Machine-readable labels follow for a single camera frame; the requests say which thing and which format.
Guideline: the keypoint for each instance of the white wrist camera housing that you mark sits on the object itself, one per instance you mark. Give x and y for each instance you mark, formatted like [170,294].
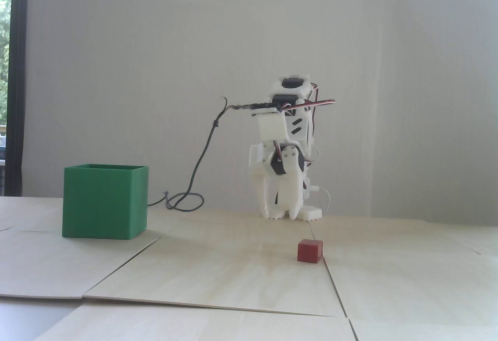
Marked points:
[272,127]

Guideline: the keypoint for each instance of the black window frame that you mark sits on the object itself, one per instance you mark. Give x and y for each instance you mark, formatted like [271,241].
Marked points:
[18,84]

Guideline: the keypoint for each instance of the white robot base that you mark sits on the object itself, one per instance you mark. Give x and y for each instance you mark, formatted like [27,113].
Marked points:
[311,213]

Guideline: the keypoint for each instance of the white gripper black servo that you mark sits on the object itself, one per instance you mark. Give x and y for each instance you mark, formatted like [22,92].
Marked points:
[286,190]

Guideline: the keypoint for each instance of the green box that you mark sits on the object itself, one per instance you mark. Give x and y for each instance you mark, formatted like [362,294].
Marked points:
[101,205]

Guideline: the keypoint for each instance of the red block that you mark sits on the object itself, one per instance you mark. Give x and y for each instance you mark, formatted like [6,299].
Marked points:
[310,250]

